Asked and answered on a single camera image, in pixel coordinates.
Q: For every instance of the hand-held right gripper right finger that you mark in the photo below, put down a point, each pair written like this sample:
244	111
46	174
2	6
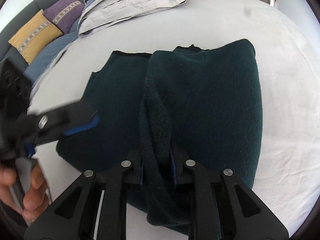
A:
174	172

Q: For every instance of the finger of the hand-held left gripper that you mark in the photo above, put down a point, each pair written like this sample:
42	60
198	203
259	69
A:
70	115
82	127

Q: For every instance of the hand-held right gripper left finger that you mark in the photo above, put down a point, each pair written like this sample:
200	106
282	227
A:
141	172

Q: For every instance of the dark green knit sweater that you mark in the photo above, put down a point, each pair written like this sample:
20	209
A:
212	105

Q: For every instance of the person's left hand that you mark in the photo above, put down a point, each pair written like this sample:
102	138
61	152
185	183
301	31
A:
37	192

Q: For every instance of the blue bed pillow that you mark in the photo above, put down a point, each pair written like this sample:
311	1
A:
47	55

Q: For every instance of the yellow patterned cushion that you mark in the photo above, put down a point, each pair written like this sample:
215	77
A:
35	35

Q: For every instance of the purple patterned cushion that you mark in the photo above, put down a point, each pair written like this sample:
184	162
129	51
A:
65	15

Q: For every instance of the folded grey and blue duvet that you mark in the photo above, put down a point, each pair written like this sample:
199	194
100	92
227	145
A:
130	5

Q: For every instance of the bed with white sheet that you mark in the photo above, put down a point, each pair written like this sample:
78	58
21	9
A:
287	105

